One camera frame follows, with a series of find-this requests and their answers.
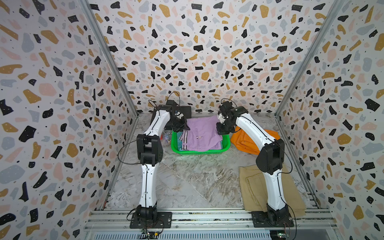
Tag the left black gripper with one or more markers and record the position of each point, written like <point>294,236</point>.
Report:
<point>183,125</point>

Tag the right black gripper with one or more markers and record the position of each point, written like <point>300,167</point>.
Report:
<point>219,132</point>

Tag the turquoise pants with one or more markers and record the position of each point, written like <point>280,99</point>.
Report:
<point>180,141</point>

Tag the orange pants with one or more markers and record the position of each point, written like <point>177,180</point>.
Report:
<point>244,143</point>

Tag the purple pants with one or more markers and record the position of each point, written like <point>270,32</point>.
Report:
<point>202,134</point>

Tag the khaki pants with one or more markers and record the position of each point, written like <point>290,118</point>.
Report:
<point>255,196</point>

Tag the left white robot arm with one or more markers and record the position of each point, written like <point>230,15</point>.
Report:
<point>150,154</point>

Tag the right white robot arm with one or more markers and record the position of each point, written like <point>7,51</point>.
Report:
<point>270,161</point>

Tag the green plastic basket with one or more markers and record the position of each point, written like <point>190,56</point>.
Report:
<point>223,146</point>

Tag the black electronics box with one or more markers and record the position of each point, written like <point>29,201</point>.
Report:
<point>186,110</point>

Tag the small circuit board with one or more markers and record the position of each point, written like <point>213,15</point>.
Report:
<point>149,235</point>

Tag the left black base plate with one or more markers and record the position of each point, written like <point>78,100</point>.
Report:
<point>163,221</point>

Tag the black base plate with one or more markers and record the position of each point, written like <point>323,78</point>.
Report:
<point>261,220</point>
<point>163,221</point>

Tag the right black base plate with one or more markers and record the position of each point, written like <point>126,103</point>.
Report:
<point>261,220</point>

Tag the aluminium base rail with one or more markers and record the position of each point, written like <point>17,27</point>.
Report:
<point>213,224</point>

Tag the left aluminium corner post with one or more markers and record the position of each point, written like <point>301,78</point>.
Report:
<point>107,53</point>

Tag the aluminium corner post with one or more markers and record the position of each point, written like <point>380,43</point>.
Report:
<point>107,53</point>
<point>336,7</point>

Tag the right aluminium corner post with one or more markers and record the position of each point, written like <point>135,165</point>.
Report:
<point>336,7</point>

